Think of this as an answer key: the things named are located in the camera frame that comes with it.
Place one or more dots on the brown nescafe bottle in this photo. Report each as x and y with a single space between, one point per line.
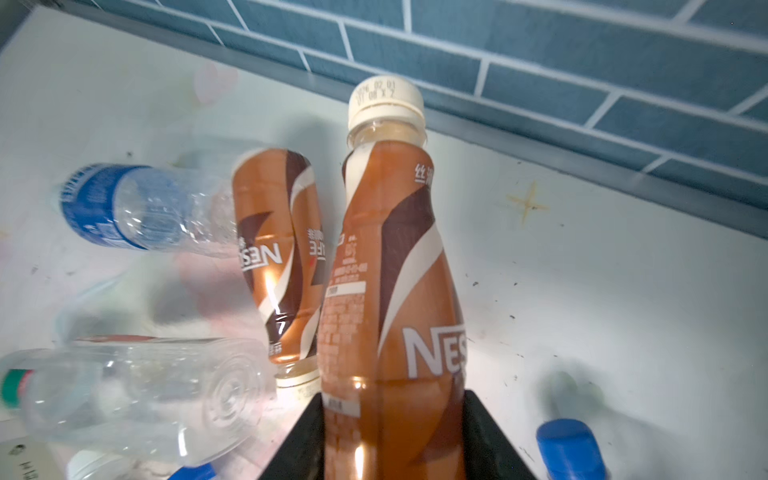
282 254
392 346

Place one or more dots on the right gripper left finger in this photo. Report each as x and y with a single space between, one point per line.
301 455

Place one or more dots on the clear bottle blue cap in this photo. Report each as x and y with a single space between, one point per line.
202 472
570 451

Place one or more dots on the clear bottle blue label back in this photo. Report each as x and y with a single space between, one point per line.
140 207

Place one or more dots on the clear bottle green red label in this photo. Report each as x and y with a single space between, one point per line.
181 401

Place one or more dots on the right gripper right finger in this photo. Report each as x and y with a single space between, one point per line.
488 454

